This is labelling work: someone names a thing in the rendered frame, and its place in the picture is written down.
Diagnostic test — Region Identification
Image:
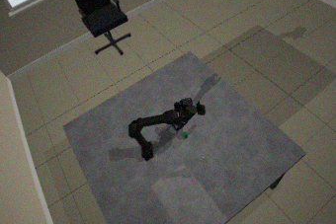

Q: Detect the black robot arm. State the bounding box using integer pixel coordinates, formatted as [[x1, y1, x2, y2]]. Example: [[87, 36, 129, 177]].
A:
[[128, 98, 198, 162]]

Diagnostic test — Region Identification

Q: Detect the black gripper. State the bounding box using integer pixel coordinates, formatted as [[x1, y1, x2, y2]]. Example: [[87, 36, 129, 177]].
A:
[[174, 101, 206, 115]]

